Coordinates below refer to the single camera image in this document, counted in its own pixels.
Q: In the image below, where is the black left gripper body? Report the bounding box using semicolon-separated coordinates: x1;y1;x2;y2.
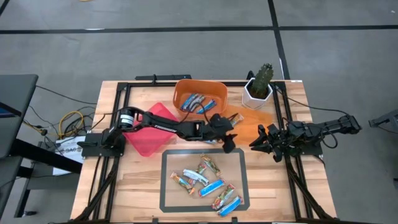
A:
203;113;234;142

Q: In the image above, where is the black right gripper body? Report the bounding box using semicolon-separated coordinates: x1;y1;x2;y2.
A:
267;123;295;163

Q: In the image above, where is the multicoloured granola bar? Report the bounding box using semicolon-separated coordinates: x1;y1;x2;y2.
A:
211;184;236;211
195;163;208;177
199;154;222;177
230;113;245;127

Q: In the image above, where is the dark blue grey granola bar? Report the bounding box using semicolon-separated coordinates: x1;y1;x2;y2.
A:
188;95;206;113

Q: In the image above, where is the blue orange-ended granola bar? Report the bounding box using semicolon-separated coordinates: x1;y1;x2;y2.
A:
170;172;196;196

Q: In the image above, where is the orange plastic lid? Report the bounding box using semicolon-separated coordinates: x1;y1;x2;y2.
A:
218;104;274;146

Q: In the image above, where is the white plant pot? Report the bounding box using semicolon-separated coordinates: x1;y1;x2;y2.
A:
241;77;274;110

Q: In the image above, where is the clear mat with black border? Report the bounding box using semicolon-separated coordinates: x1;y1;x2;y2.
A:
159;147;251;214

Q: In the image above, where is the orange plastic bin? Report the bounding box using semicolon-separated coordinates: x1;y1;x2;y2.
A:
172;78;228;119

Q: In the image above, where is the green cactus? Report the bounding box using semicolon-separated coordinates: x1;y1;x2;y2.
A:
250;63;274;100

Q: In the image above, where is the pink plastic bin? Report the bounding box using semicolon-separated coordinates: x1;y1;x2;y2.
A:
124;101;182;157

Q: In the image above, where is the grey stand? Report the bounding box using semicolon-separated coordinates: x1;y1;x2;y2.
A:
368;108;398;134

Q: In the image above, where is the white paper sheet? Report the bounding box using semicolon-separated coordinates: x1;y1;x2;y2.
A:
52;135;86;177

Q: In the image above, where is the grey side desk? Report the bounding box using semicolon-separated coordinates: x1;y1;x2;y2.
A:
0;73;83;218

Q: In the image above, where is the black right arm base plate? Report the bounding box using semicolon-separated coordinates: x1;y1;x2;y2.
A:
287;143;324;156

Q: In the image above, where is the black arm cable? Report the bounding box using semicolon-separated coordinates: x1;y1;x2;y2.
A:
273;85;351;116

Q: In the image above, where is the black mount bar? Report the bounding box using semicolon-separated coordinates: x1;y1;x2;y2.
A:
135;73;193;81

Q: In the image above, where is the black aluminium table frame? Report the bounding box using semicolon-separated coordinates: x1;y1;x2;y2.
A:
70;80;336;224

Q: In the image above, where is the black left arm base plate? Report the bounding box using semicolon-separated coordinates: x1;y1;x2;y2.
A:
77;133;126;157

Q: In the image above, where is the yellow cable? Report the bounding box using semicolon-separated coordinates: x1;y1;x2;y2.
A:
58;110;85;138

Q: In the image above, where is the black floor cable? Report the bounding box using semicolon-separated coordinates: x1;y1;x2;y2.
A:
35;85;98;106

